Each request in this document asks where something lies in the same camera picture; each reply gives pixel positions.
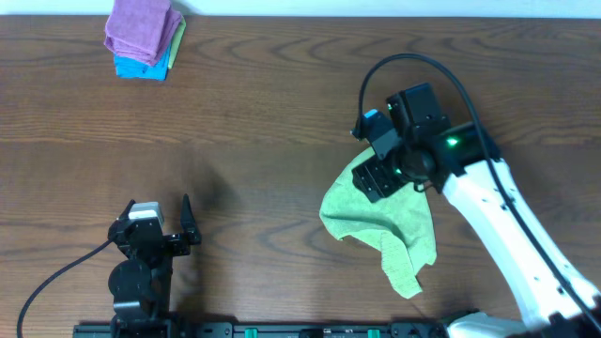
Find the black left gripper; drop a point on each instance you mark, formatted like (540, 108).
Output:
(167, 240)

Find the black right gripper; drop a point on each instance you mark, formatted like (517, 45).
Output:
(376, 177)

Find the green microfiber cloth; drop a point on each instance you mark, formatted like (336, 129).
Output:
(400, 227)

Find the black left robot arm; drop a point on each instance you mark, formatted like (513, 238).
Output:
(141, 285)

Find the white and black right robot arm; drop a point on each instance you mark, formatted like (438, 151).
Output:
(554, 299)

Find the folded blue cloth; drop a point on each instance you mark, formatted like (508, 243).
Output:
(127, 68)

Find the folded yellow-green cloth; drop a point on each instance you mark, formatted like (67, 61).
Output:
(176, 41)

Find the folded purple cloth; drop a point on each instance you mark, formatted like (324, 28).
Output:
(141, 29)

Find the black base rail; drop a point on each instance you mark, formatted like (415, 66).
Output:
(229, 330)

